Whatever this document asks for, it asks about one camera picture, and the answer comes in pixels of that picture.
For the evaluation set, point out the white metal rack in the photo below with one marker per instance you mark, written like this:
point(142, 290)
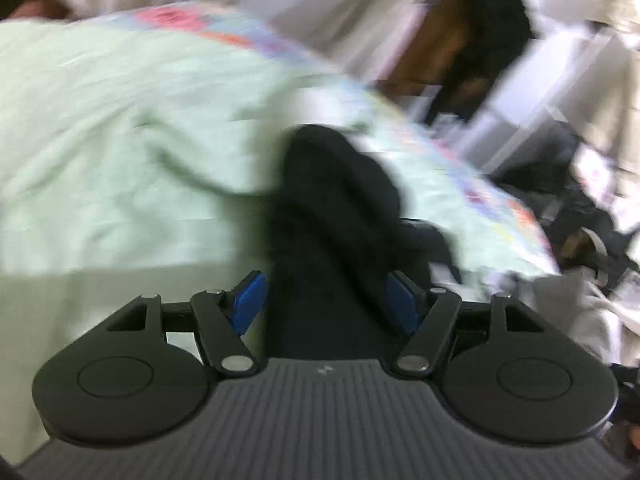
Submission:
point(565, 80)

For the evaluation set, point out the dark clothes pile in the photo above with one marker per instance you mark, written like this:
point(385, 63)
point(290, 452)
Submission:
point(565, 200)

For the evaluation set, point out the black garment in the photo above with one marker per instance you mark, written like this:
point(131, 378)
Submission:
point(330, 220)

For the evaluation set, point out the brown wooden cabinet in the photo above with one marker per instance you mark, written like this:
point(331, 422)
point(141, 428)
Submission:
point(435, 45)

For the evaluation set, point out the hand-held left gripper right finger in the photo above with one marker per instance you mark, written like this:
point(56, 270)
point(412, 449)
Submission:
point(402, 305)

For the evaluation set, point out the light green printed quilt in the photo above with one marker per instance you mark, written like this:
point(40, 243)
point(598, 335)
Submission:
point(125, 135)

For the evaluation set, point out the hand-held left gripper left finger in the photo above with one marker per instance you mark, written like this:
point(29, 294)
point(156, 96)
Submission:
point(249, 302)

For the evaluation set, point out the grey cloth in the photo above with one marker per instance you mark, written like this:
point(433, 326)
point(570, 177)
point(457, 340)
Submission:
point(575, 310)

